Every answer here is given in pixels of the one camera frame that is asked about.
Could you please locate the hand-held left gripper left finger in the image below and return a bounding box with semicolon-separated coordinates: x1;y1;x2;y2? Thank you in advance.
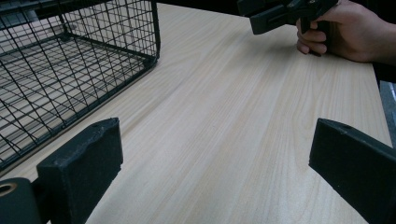
35;117;124;224

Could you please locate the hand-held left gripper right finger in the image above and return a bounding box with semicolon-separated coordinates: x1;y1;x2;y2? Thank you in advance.
308;118;396;224

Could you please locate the black wire basket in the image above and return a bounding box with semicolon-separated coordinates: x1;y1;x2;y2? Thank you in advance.
0;0;162;173

